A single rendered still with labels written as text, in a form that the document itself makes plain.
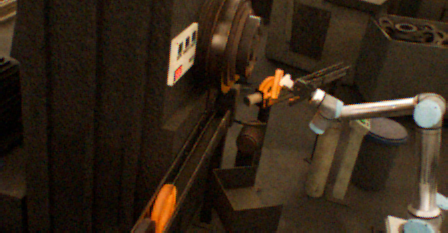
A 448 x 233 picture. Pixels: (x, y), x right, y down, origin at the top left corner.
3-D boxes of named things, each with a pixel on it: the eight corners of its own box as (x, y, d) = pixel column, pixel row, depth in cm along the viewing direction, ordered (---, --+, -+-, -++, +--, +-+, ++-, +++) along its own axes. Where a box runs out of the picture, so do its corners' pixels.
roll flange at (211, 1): (180, 100, 217) (192, -3, 196) (210, 65, 258) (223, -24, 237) (201, 106, 216) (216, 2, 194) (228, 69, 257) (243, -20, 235)
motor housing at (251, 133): (222, 208, 294) (236, 132, 269) (232, 188, 313) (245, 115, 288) (243, 214, 291) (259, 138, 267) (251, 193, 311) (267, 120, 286)
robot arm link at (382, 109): (449, 87, 241) (325, 103, 283) (443, 94, 232) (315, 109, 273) (453, 110, 243) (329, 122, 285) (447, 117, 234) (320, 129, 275)
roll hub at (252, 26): (232, 84, 218) (242, 24, 205) (246, 63, 242) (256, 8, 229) (244, 87, 217) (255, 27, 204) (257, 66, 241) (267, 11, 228)
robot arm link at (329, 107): (335, 122, 258) (344, 108, 253) (314, 111, 259) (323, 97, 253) (336, 114, 266) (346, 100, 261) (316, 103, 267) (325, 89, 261)
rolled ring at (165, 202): (156, 222, 169) (147, 219, 169) (161, 242, 184) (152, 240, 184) (174, 177, 179) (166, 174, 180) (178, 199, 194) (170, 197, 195)
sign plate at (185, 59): (167, 84, 188) (171, 40, 180) (189, 62, 211) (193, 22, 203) (172, 86, 188) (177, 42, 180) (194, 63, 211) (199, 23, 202)
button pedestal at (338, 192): (324, 202, 313) (349, 118, 285) (327, 182, 334) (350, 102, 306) (349, 209, 310) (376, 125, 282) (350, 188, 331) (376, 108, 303)
